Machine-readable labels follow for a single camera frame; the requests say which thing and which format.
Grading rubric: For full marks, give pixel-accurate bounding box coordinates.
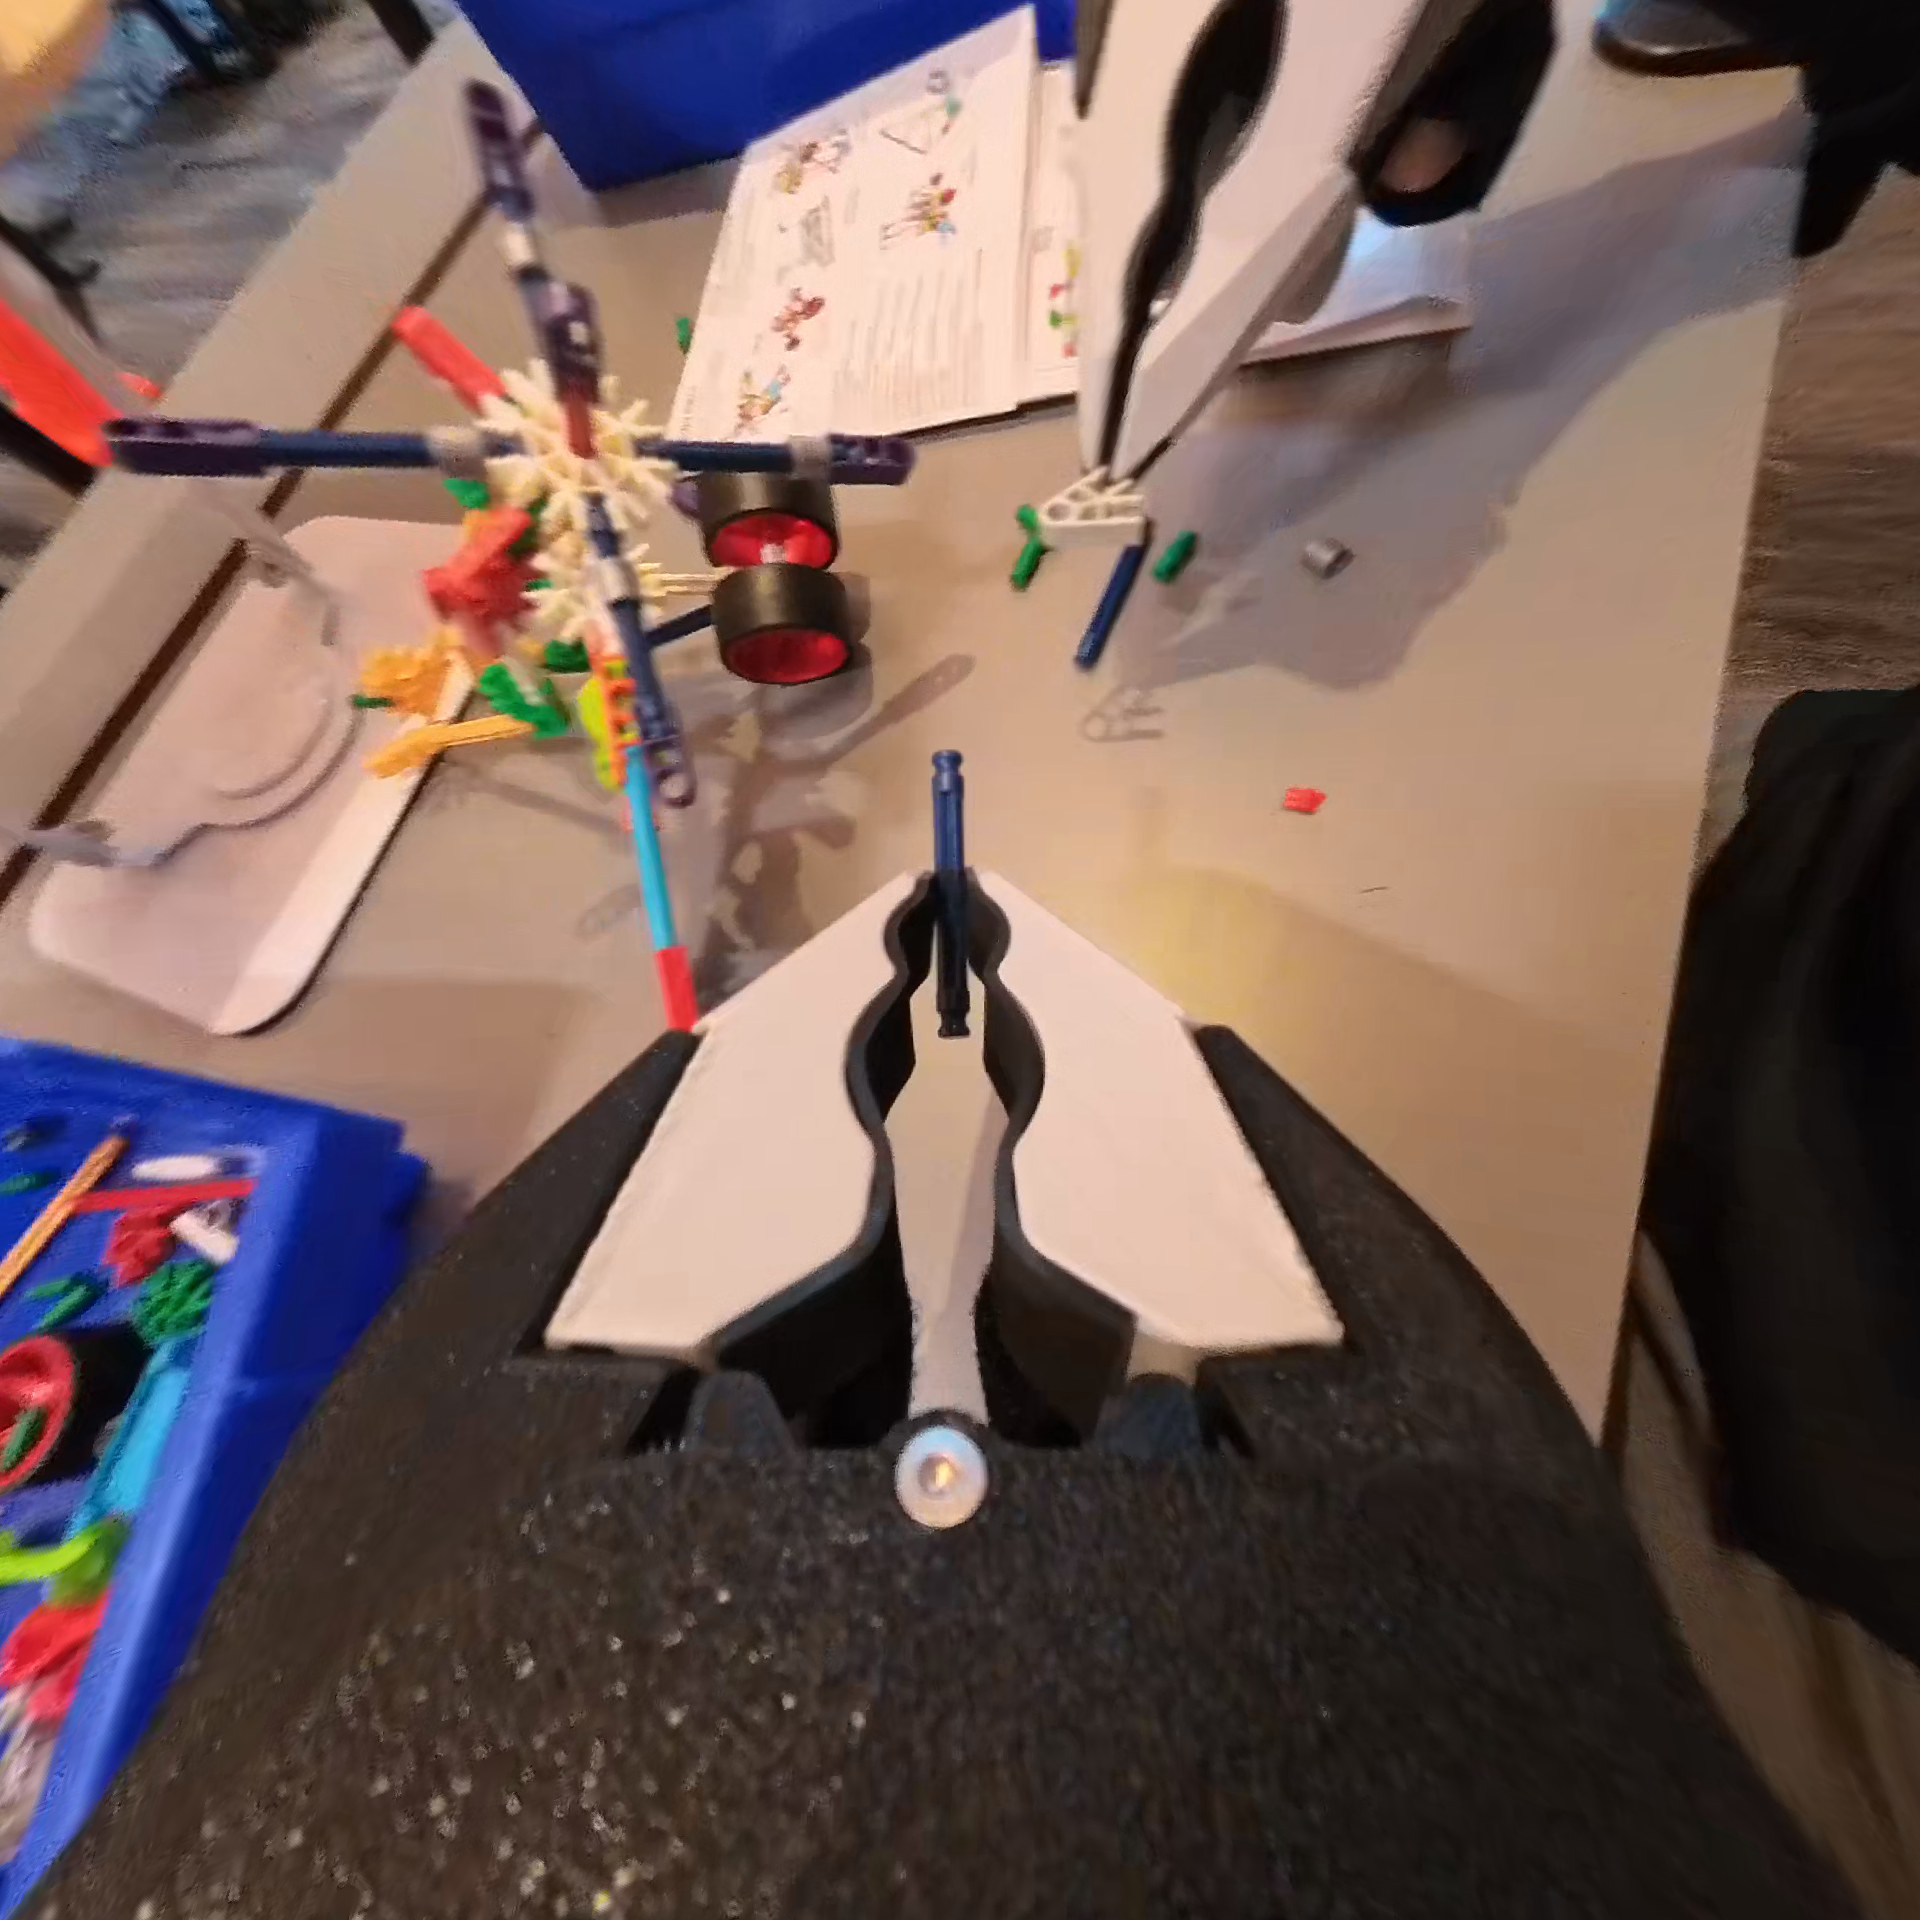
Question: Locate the green fan toy connector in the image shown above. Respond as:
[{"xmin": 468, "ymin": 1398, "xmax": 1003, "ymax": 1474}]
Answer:
[{"xmin": 132, "ymin": 1257, "xmax": 222, "ymax": 1349}]

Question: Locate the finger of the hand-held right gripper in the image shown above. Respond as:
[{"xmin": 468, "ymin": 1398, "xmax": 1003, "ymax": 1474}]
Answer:
[
  {"xmin": 1114, "ymin": 0, "xmax": 1430, "ymax": 483},
  {"xmin": 1075, "ymin": 0, "xmax": 1220, "ymax": 471}
]

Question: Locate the colourful construction toy model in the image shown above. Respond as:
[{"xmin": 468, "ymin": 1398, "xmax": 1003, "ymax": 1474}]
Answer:
[{"xmin": 102, "ymin": 83, "xmax": 920, "ymax": 1041}]

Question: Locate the printed instruction leaflet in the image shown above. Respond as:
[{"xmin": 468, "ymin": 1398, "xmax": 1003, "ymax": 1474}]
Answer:
[{"xmin": 665, "ymin": 6, "xmax": 1477, "ymax": 441}]

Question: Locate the orange traffic cone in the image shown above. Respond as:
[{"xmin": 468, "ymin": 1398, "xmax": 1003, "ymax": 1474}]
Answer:
[{"xmin": 0, "ymin": 293, "xmax": 162, "ymax": 471}]

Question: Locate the lime green toy spool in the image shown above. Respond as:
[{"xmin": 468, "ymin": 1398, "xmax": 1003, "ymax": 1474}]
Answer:
[{"xmin": 0, "ymin": 1519, "xmax": 132, "ymax": 1597}]

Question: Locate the blue parts bin with tag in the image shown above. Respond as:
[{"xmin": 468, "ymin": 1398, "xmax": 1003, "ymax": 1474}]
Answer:
[{"xmin": 0, "ymin": 1038, "xmax": 433, "ymax": 1880}]

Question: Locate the blue bin with papers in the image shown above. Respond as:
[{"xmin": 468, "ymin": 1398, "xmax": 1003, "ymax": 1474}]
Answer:
[{"xmin": 454, "ymin": 0, "xmax": 1086, "ymax": 192}]

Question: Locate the person's right forearm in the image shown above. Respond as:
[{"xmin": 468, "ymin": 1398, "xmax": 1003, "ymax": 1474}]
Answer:
[{"xmin": 1793, "ymin": 0, "xmax": 1920, "ymax": 261}]

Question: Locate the white fan toy connector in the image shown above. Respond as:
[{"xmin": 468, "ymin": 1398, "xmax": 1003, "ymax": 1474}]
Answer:
[{"xmin": 1035, "ymin": 466, "xmax": 1153, "ymax": 553}]

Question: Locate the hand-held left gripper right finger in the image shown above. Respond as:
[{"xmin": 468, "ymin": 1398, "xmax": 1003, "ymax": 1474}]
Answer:
[{"xmin": 974, "ymin": 870, "xmax": 1343, "ymax": 1381}]

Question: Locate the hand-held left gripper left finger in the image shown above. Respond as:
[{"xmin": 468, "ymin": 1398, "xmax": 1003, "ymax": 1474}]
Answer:
[{"xmin": 546, "ymin": 870, "xmax": 936, "ymax": 1371}]

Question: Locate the white stand base board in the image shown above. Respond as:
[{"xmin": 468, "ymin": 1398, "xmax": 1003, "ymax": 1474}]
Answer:
[{"xmin": 27, "ymin": 514, "xmax": 479, "ymax": 1041}]

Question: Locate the thin red toy rod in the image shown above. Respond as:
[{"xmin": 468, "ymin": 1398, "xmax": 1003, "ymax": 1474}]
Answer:
[{"xmin": 67, "ymin": 1179, "xmax": 260, "ymax": 1219}]

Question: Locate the yellow toy rod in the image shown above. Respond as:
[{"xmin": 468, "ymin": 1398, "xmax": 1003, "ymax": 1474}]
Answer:
[{"xmin": 0, "ymin": 1135, "xmax": 132, "ymax": 1297}]

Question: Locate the person's right hand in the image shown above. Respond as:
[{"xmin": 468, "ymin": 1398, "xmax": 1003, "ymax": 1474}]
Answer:
[{"xmin": 1372, "ymin": 116, "xmax": 1472, "ymax": 201}]

